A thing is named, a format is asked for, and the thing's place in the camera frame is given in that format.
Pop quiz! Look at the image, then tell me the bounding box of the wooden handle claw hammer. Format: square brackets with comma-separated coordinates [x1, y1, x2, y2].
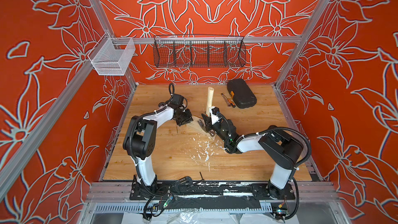
[198, 87, 216, 138]

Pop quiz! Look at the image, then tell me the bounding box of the black wire basket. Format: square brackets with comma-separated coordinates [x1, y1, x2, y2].
[153, 34, 247, 68]

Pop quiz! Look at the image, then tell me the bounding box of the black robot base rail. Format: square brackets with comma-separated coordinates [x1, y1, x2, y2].
[130, 176, 296, 201]

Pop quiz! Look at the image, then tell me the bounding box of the light wooden block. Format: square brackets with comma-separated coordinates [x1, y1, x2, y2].
[186, 116, 209, 135]

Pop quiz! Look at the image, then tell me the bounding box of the orange black screwdriver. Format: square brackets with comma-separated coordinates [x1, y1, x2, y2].
[227, 97, 236, 108]

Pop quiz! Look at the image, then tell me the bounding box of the black plastic tool case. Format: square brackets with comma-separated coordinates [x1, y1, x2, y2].
[227, 78, 257, 109]

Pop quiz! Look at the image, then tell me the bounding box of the silver ratchet wrench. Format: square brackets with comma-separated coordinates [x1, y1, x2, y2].
[221, 93, 232, 107]

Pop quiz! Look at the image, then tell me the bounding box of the white mesh basket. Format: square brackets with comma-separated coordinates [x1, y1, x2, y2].
[88, 32, 136, 76]

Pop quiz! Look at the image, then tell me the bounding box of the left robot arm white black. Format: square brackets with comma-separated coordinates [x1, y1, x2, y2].
[123, 83, 193, 197]

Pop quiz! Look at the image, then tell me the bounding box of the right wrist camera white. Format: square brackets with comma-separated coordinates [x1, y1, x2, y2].
[209, 106, 221, 125]

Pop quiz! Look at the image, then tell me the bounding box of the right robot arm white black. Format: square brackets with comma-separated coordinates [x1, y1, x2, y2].
[202, 112, 312, 200]

